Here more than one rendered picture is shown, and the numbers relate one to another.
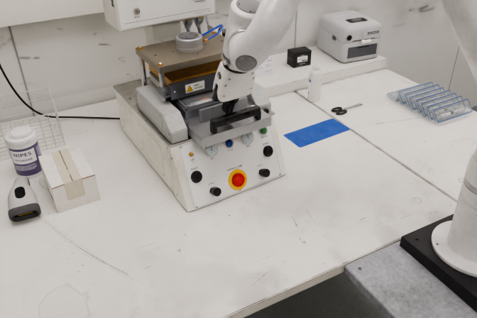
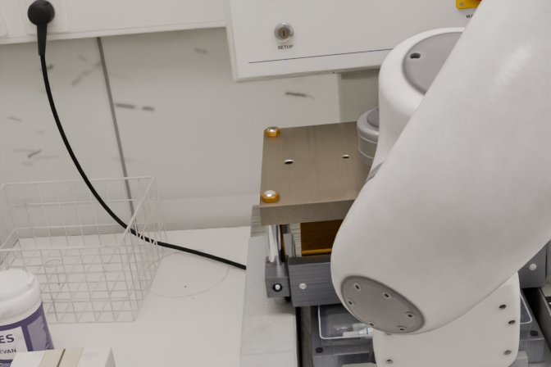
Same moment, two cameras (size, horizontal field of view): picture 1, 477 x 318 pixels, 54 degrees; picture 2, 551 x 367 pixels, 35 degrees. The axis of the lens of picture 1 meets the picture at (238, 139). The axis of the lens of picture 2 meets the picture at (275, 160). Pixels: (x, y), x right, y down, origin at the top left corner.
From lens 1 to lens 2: 0.65 m
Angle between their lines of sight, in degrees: 31
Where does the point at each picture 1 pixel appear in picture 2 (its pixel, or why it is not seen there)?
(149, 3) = (322, 12)
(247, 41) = (369, 226)
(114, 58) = not seen: hidden behind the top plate
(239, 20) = (395, 122)
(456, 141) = not seen: outside the picture
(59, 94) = (189, 191)
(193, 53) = not seen: hidden behind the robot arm
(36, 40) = (150, 72)
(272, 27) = (476, 188)
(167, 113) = (253, 351)
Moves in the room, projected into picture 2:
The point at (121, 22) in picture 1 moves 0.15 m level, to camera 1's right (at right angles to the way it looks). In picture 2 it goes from (239, 57) to (364, 70)
